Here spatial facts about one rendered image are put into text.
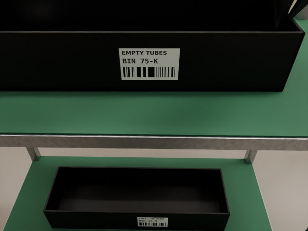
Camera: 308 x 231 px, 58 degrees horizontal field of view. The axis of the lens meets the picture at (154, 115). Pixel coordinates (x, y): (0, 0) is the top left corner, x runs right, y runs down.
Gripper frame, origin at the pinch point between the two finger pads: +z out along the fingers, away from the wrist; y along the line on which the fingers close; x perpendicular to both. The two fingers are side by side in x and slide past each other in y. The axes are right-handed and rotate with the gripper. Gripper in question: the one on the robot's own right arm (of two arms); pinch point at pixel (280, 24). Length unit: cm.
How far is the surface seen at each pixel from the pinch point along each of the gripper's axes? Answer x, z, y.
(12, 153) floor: -55, 104, 106
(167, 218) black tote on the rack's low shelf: 6, 61, 19
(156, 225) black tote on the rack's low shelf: 6, 65, 22
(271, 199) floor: -25, 105, -35
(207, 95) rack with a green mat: 9.4, 8.5, 13.3
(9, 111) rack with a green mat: 13.7, 8.1, 46.2
